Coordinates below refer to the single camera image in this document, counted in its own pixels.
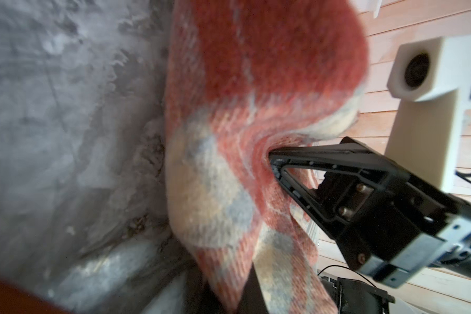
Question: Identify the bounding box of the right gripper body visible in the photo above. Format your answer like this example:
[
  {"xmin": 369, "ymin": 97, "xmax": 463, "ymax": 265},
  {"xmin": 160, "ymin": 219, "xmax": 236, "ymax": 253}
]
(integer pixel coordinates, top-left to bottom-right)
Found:
[{"xmin": 333, "ymin": 182, "xmax": 471, "ymax": 288}]

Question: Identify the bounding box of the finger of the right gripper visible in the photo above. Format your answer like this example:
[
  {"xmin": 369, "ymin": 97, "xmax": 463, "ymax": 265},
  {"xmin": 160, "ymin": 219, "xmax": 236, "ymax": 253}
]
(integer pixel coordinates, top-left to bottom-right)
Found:
[{"xmin": 269, "ymin": 137, "xmax": 410, "ymax": 236}]

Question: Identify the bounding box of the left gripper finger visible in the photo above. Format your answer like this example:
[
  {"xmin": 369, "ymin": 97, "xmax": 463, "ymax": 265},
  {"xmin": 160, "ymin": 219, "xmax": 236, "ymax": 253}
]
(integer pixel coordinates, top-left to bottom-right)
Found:
[{"xmin": 238, "ymin": 266, "xmax": 268, "ymax": 314}]

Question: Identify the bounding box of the red plaid skirt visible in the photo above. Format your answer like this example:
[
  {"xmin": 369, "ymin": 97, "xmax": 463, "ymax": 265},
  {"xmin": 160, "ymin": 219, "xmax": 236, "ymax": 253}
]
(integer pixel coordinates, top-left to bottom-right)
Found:
[{"xmin": 165, "ymin": 1, "xmax": 369, "ymax": 313}]

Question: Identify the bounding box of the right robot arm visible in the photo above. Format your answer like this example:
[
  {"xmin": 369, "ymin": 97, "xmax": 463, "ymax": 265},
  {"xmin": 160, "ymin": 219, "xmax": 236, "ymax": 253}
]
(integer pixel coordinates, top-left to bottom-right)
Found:
[{"xmin": 269, "ymin": 137, "xmax": 471, "ymax": 313}]

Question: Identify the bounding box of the rust orange skirt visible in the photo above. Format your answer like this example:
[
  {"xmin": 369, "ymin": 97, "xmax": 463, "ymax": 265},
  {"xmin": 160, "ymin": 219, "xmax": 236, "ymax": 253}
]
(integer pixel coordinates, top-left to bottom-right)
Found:
[{"xmin": 0, "ymin": 279, "xmax": 68, "ymax": 314}]

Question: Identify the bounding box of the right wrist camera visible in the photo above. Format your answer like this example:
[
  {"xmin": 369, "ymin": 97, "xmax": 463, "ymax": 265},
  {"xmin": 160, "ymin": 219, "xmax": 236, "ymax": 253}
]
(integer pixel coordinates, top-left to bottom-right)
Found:
[{"xmin": 384, "ymin": 34, "xmax": 471, "ymax": 193}]

